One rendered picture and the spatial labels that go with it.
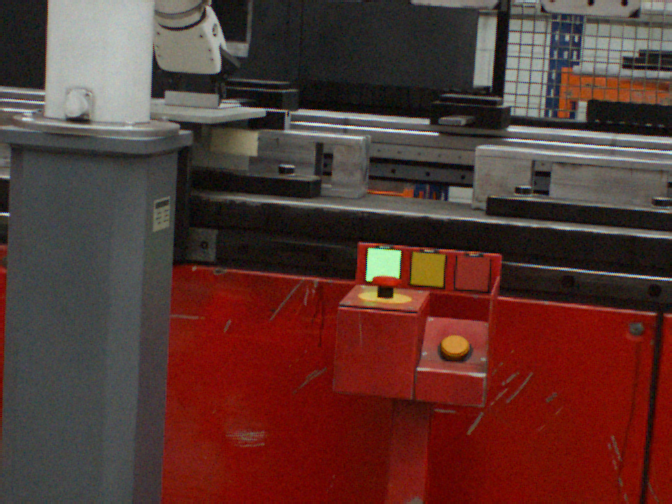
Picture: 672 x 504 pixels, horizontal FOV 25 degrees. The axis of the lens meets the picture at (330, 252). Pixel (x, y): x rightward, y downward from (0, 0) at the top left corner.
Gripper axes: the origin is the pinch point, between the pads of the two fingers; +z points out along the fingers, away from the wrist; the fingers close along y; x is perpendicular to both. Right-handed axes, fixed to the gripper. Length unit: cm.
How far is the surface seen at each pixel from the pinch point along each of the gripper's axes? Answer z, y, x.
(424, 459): 16, -44, 51
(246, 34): -3.6, -5.5, -9.9
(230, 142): 8.0, -4.5, 2.7
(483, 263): 3, -49, 27
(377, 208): 7.1, -30.8, 14.7
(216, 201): 6.4, -6.6, 16.9
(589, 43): 272, -23, -340
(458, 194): 324, 28, -294
